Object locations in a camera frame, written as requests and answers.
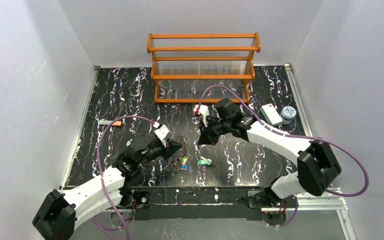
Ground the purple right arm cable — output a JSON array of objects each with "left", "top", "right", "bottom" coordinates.
[{"left": 195, "top": 85, "right": 370, "bottom": 229}]

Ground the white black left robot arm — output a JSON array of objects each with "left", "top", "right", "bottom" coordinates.
[{"left": 32, "top": 138, "right": 183, "bottom": 240}]

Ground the cluster of tagged keys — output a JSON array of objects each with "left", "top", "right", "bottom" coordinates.
[{"left": 172, "top": 141, "right": 190, "bottom": 172}]

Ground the blue white round tin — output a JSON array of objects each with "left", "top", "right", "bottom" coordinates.
[{"left": 280, "top": 106, "right": 297, "bottom": 125}]

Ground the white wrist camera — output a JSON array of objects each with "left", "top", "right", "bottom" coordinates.
[
  {"left": 193, "top": 104, "right": 210, "bottom": 127},
  {"left": 154, "top": 125, "right": 171, "bottom": 148}
]

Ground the white rectangular box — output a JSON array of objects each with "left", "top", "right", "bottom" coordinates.
[{"left": 259, "top": 103, "right": 283, "bottom": 126}]

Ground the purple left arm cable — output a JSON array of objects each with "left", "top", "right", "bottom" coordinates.
[{"left": 92, "top": 115, "right": 161, "bottom": 240}]

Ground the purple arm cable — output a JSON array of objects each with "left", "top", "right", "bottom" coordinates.
[
  {"left": 195, "top": 85, "right": 370, "bottom": 229},
  {"left": 92, "top": 115, "right": 161, "bottom": 240}
]

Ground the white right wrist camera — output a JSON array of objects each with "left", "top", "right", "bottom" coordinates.
[{"left": 193, "top": 104, "right": 210, "bottom": 127}]

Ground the green key tag far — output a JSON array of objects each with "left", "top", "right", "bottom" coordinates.
[{"left": 198, "top": 158, "right": 212, "bottom": 166}]

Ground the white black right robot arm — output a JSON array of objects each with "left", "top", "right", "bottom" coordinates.
[{"left": 193, "top": 98, "right": 342, "bottom": 208}]

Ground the orange grey marker pen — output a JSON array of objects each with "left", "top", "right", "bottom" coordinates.
[{"left": 98, "top": 119, "right": 123, "bottom": 127}]

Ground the orange wooden shelf rack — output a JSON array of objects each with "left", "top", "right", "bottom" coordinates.
[{"left": 146, "top": 32, "right": 262, "bottom": 104}]

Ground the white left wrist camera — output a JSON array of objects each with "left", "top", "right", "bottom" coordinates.
[{"left": 154, "top": 125, "right": 171, "bottom": 148}]

